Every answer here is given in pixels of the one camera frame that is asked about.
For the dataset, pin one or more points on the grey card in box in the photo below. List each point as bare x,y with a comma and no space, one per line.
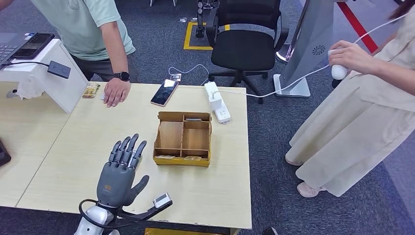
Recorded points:
193,119

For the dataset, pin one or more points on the black stand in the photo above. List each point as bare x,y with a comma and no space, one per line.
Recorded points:
200,19

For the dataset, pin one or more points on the black office chair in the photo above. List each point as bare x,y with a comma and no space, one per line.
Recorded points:
243,48

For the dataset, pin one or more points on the person's left forearm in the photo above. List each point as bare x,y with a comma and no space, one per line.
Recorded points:
116,58

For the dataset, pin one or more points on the small white charger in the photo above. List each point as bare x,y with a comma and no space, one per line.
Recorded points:
175,77

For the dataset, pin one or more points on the person's left hand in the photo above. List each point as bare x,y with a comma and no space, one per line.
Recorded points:
117,92

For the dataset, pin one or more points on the person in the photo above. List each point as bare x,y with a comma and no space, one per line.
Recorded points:
373,129
81,32

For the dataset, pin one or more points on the white power strip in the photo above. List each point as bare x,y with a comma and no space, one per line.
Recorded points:
223,115

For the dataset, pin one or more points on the black wristwatch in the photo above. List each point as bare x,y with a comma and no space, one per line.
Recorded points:
123,76

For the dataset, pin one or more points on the black phone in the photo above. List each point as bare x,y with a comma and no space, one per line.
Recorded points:
34,45

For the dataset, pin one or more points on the small black box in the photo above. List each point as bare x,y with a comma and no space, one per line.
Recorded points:
59,69

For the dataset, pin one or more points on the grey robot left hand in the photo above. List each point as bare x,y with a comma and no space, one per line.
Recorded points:
115,185

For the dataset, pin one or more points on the grey laptop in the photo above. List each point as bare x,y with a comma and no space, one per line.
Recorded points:
9,48

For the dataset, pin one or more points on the white handheld device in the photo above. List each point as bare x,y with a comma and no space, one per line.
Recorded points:
338,73

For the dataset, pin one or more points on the white plug adapter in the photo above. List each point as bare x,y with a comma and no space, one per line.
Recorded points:
214,97

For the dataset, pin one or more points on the white desk riser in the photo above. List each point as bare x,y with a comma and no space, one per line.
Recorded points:
64,90

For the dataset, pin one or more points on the person's forearm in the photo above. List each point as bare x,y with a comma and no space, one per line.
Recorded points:
389,73

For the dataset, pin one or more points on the wooden compartment box yellow front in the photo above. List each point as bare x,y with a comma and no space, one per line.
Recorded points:
168,134

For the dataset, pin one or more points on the room key card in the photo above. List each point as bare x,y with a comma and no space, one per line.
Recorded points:
193,158
165,157

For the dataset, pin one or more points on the chrome dome base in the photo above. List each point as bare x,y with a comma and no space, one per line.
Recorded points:
281,56

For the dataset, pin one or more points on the black flat device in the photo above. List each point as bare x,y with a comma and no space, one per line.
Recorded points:
4,154

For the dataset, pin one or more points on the silver kiosk white base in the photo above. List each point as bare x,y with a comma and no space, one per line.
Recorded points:
308,32

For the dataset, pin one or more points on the smartphone with pink case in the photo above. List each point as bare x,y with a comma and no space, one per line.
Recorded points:
164,93

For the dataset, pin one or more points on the white furniture legs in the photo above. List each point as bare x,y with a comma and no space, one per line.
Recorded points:
151,2

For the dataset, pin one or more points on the crumpled white tissue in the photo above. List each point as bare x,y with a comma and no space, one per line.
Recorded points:
29,90

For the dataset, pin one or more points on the person's pale pink shoe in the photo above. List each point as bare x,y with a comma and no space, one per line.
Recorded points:
308,191
291,161

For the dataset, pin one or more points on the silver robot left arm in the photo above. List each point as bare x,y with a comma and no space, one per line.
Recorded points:
94,217

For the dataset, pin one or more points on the yellow board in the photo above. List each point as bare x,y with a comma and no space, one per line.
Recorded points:
168,232

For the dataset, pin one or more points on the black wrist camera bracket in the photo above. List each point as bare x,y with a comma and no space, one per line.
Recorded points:
142,214

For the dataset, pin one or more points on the yellow patterned packet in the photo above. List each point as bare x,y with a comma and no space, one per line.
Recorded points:
91,90

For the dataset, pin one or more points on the person's hand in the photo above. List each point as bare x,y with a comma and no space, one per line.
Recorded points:
348,53

